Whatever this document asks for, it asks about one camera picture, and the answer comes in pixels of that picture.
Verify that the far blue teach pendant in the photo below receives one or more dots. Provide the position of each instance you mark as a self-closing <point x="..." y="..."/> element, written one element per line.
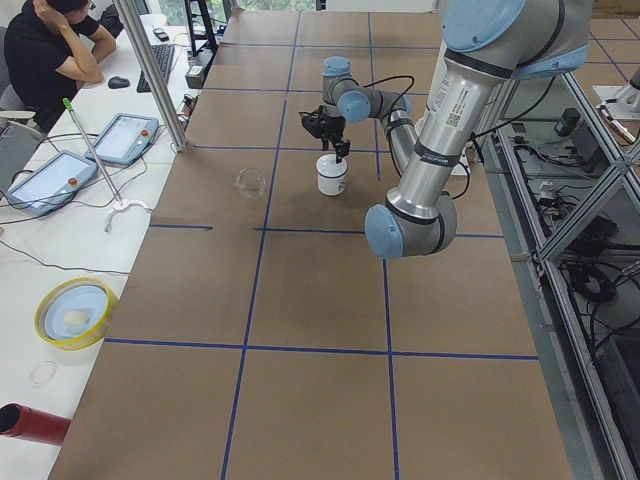
<point x="125" y="139"/>

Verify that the black computer box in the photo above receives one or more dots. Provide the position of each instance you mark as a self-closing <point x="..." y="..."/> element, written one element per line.
<point x="198" y="69"/>

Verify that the aluminium frame post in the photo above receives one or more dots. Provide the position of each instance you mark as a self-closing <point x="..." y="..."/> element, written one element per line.
<point x="143" y="52"/>

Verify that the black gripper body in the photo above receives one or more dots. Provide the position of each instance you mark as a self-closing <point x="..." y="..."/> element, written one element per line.
<point x="332" y="130"/>

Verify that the seated person black shirt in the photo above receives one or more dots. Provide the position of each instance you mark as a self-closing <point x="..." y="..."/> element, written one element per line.
<point x="53" y="49"/>

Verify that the blue teach pendant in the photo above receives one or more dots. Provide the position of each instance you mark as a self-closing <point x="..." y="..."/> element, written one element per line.
<point x="125" y="139"/>
<point x="52" y="185"/>

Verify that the near blue teach pendant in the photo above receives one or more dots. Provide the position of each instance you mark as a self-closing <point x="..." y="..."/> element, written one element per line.
<point x="52" y="185"/>

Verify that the reacher grabber stick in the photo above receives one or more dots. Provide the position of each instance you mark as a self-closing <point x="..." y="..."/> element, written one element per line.
<point x="121" y="204"/>

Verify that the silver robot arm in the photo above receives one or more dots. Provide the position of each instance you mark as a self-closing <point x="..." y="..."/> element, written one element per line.
<point x="346" y="101"/>
<point x="487" y="43"/>

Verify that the red cylinder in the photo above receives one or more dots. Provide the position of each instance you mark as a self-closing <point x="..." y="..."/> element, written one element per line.
<point x="30" y="424"/>

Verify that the white enamel cup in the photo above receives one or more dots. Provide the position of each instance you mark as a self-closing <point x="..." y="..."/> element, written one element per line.
<point x="331" y="174"/>

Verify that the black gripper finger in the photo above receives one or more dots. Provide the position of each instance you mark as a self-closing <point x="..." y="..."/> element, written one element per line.
<point x="342" y="149"/>

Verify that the black computer mouse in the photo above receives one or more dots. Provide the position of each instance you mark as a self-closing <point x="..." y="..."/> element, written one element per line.
<point x="118" y="82"/>

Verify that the yellow tape roll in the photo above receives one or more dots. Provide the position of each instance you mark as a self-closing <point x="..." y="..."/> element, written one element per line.
<point x="75" y="314"/>

